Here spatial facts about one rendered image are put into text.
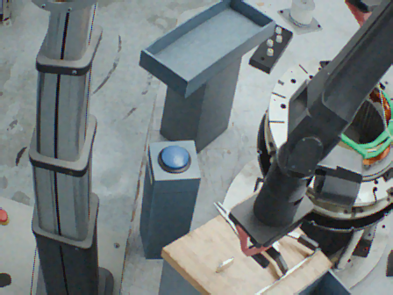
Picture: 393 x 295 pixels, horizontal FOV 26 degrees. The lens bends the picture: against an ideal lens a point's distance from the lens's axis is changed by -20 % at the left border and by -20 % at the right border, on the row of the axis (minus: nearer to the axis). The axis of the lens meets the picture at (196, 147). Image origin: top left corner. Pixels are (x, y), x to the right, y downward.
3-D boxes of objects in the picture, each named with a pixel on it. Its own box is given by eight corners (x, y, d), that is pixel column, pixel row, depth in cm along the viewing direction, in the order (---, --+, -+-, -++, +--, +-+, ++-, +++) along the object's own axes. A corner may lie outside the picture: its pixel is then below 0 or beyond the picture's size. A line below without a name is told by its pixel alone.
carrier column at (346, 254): (345, 268, 172) (375, 212, 156) (336, 273, 171) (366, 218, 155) (340, 260, 173) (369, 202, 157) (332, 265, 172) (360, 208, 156)
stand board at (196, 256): (329, 270, 143) (332, 263, 142) (243, 331, 135) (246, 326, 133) (258, 196, 152) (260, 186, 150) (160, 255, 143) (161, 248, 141)
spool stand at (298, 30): (323, 29, 216) (327, 5, 208) (296, 35, 212) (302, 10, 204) (303, 6, 220) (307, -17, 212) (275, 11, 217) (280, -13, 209)
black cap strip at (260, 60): (292, 38, 211) (293, 32, 210) (269, 75, 203) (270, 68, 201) (273, 28, 212) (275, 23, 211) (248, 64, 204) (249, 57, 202)
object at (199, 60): (215, 81, 199) (232, -7, 177) (257, 112, 196) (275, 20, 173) (126, 151, 186) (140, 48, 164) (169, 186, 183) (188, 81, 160)
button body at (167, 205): (177, 227, 178) (194, 140, 158) (183, 258, 173) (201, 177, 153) (139, 229, 176) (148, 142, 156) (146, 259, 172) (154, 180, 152)
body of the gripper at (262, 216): (310, 214, 125) (327, 182, 119) (256, 252, 119) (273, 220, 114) (283, 181, 127) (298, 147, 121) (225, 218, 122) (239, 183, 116)
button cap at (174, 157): (185, 147, 156) (186, 143, 155) (189, 169, 154) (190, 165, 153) (159, 149, 155) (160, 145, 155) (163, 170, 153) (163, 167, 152)
